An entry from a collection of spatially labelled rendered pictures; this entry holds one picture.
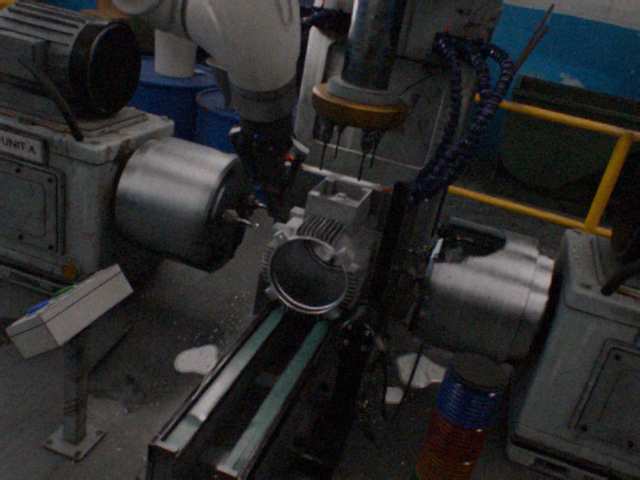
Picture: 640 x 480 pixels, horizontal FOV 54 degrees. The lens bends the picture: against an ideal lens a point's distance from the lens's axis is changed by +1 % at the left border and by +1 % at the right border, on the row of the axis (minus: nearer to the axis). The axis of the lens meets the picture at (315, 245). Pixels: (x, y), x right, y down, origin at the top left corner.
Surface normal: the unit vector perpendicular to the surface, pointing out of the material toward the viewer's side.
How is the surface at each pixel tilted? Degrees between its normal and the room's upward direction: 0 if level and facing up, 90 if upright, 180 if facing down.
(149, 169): 47
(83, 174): 90
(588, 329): 90
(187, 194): 58
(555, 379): 90
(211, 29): 112
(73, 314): 52
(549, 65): 90
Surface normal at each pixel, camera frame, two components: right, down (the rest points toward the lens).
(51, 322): 0.84, -0.32
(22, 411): 0.18, -0.89
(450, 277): -0.18, -0.16
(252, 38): 0.02, 0.77
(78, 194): -0.31, 0.36
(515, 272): -0.09, -0.40
